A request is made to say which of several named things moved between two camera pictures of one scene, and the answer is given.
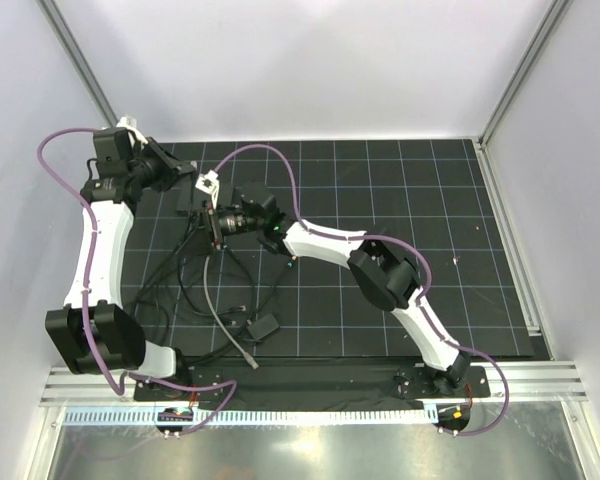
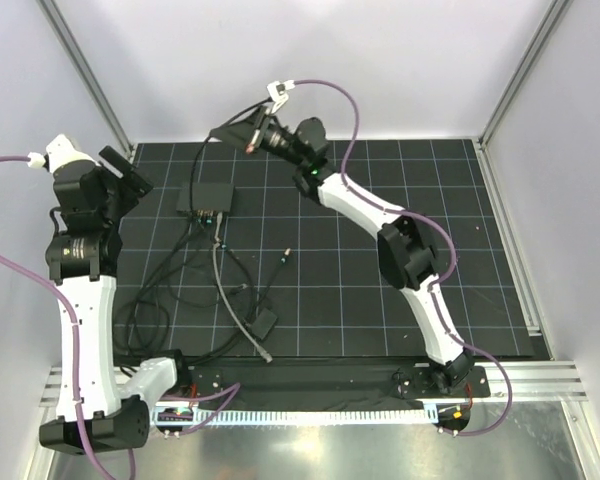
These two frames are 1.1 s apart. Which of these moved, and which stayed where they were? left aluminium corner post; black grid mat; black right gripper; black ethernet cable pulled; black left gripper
Moved: black right gripper; black left gripper; black ethernet cable pulled
Stayed: black grid mat; left aluminium corner post
